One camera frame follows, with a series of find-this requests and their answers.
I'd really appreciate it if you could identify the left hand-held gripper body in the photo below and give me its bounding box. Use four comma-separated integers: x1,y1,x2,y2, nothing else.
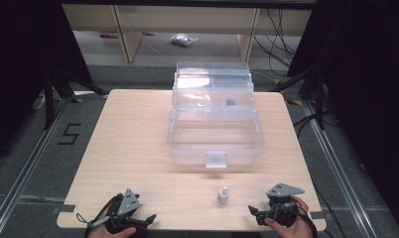
102,187,146,234

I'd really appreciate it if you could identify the black floor cable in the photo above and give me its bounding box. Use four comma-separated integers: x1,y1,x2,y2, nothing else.
292,113,318,139

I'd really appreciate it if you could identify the clear plastic bag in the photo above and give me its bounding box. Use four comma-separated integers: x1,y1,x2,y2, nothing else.
170,33,200,48

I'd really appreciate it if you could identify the black gripper cord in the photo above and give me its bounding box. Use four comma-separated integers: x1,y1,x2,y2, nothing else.
75,194,122,230
270,202,319,238

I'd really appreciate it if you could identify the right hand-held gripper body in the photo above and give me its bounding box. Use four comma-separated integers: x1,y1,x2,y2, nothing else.
265,182,306,228

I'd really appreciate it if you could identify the bundle of black cables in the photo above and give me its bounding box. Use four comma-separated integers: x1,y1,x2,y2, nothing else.
252,8,297,69

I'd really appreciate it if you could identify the black metal stand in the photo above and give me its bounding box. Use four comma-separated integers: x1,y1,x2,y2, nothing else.
42,63,107,131
269,60,327,131

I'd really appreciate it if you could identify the person's left hand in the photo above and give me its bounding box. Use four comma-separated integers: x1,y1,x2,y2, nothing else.
87,216,138,238

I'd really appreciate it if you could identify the clear plastic tiered storage box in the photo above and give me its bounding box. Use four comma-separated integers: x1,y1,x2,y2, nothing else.
167,60,266,169

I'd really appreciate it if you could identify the person's right hand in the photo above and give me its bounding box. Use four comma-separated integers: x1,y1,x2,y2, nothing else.
264,195,314,238

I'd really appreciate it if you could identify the aluminium floor rail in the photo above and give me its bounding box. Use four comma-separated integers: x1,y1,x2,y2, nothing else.
301,99,377,238
0,98,72,238

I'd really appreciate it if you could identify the white cable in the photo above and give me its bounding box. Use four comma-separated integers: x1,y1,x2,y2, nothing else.
31,93,47,112

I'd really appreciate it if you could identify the black curtain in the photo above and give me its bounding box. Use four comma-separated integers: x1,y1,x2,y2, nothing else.
286,0,399,229
0,0,93,167

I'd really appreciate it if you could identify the beige wooden shelf unit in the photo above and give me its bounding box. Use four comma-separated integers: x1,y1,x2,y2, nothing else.
62,3,314,64

